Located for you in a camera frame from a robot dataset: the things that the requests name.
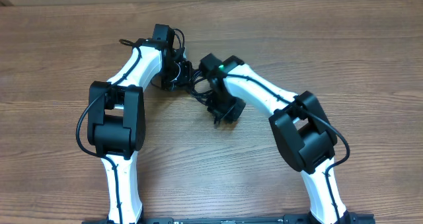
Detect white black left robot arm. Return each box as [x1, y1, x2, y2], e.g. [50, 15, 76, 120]
[75, 24, 192, 223]

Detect black usb cable white plug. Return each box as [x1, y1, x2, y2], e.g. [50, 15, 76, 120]
[188, 69, 213, 105]

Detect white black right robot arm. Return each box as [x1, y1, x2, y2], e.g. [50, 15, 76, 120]
[199, 54, 348, 223]

